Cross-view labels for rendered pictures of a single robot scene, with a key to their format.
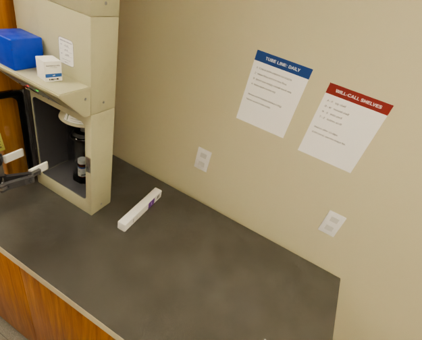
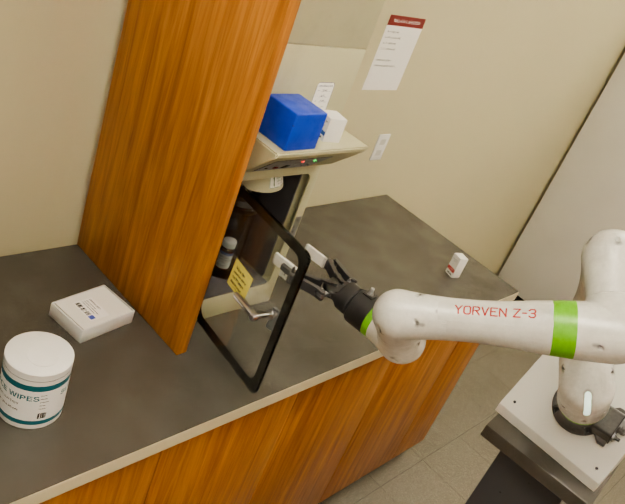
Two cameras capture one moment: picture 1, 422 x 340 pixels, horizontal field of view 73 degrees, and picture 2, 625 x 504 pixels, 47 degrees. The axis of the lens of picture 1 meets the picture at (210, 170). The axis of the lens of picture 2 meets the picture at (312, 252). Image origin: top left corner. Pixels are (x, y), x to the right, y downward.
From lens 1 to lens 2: 213 cm
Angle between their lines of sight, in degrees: 62
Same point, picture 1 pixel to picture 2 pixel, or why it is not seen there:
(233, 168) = not seen: hidden behind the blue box
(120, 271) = not seen: hidden behind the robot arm
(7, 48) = (318, 126)
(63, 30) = (328, 74)
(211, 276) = (375, 258)
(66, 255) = (332, 334)
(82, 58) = (340, 96)
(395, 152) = (423, 56)
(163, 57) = not seen: hidden behind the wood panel
